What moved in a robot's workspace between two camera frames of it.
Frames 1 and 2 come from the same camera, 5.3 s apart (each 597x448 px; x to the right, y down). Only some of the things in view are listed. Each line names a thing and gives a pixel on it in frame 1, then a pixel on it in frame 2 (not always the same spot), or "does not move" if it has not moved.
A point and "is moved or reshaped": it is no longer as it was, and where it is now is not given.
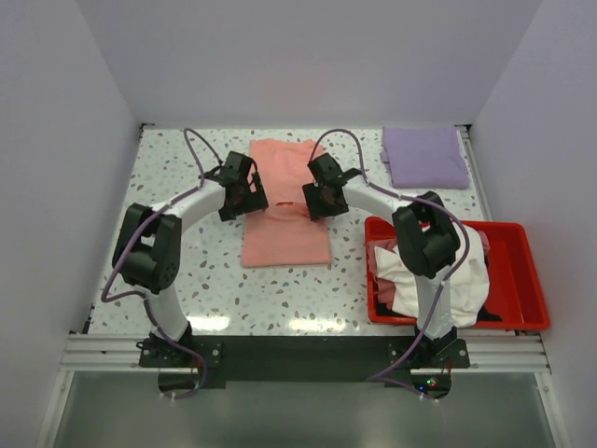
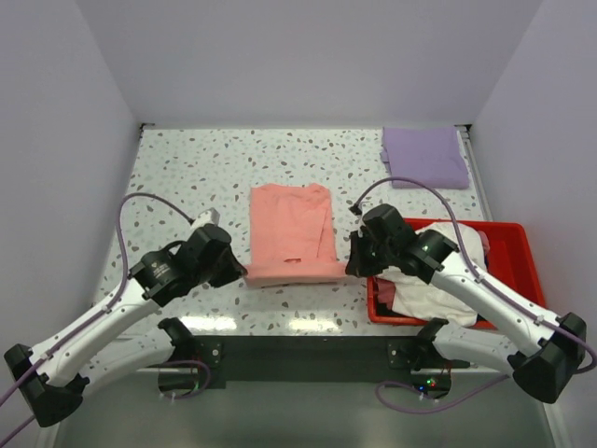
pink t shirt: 284,233 is moved or reshaped
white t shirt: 468,290 does not move
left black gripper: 256,200 → 233,272
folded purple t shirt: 424,158 does not move
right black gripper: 316,209 → 356,267
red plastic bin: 515,290 does not move
